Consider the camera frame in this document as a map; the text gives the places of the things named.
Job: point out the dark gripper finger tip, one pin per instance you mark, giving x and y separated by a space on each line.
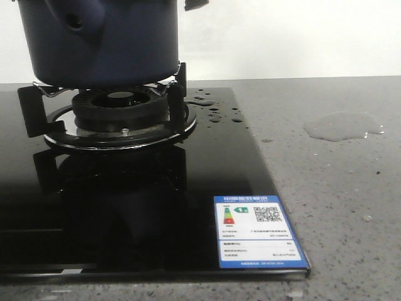
194 4

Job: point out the dark blue cooking pot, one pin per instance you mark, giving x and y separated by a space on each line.
89 44

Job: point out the black metal pot support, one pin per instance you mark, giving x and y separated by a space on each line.
59 128

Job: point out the black round gas burner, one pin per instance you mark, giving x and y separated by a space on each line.
134 108

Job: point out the black glass gas stove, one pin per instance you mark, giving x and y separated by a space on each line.
144 215

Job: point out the blue energy label sticker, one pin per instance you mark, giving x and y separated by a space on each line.
253 232

